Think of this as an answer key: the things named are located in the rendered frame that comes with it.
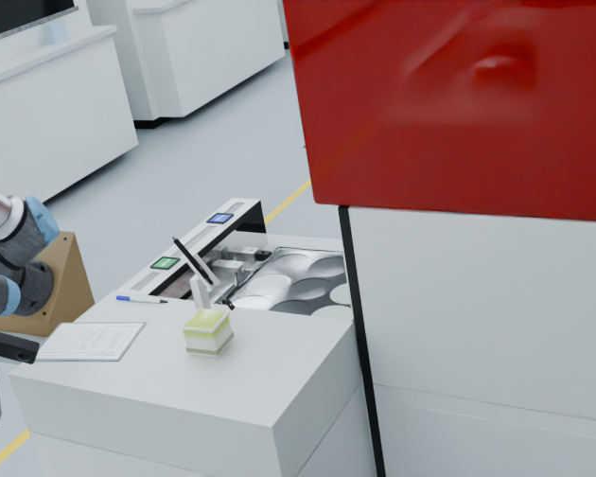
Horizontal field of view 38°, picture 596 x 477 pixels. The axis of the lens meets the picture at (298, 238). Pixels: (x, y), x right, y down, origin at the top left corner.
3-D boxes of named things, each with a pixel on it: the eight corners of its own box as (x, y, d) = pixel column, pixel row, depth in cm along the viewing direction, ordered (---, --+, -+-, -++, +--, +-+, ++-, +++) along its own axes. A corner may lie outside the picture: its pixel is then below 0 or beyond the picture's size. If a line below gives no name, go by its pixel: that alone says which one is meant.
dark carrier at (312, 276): (404, 262, 210) (404, 260, 210) (346, 338, 184) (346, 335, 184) (280, 251, 227) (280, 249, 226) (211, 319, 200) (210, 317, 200)
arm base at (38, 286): (-1, 313, 224) (-28, 303, 216) (15, 257, 229) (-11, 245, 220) (44, 319, 218) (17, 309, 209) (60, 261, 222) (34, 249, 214)
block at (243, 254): (261, 256, 229) (259, 247, 227) (254, 263, 226) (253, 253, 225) (236, 255, 232) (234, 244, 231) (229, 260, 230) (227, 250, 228)
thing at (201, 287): (227, 309, 188) (215, 255, 183) (218, 318, 185) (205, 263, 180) (203, 306, 191) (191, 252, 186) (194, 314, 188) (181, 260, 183)
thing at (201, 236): (269, 243, 250) (260, 199, 244) (158, 346, 207) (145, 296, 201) (241, 240, 254) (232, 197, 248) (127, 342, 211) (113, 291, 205)
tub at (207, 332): (236, 339, 177) (230, 310, 174) (219, 360, 171) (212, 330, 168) (204, 335, 180) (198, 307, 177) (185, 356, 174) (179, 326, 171)
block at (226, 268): (246, 271, 222) (244, 261, 221) (239, 277, 220) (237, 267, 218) (219, 269, 226) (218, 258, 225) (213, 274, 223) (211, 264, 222)
